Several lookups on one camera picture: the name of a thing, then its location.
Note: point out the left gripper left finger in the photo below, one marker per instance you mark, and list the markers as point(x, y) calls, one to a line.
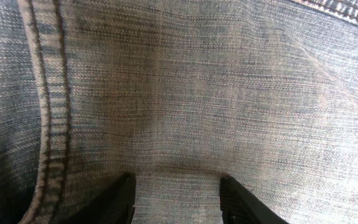
point(114, 206)

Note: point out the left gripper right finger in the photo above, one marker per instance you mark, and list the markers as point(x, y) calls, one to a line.
point(240, 206)

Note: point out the light blue denim shorts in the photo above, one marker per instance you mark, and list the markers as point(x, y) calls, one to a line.
point(179, 93)

